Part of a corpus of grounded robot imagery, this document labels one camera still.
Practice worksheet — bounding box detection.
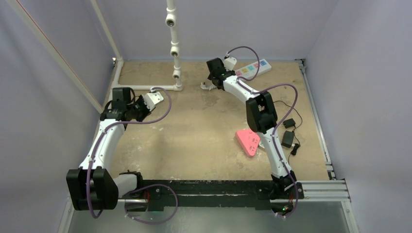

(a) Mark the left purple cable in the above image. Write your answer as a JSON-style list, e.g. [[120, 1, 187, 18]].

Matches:
[[86, 87, 179, 225]]

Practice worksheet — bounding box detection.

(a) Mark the black cable with adapters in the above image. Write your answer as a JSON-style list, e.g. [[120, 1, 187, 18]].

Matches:
[[274, 100, 304, 165]]

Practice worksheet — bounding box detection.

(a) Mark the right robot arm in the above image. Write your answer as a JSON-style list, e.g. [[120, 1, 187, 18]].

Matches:
[[206, 58, 299, 199]]

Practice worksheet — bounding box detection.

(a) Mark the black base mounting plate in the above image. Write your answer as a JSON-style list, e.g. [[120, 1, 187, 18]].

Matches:
[[121, 180, 305, 212]]

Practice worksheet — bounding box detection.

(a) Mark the white PVC pipe frame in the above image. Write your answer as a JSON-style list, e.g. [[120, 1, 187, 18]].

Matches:
[[6, 0, 184, 114]]

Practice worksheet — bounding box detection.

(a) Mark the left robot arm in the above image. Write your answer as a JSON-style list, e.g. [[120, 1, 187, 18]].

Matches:
[[66, 87, 163, 211]]

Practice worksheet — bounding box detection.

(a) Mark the white multicolour power strip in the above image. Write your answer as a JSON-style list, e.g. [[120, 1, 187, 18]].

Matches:
[[235, 59, 272, 79]]

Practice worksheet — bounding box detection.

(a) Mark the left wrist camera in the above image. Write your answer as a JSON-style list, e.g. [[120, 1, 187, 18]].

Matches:
[[143, 92, 164, 108]]

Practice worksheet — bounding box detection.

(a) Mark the pink triangular power socket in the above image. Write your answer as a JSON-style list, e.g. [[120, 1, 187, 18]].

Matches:
[[235, 129, 260, 157]]

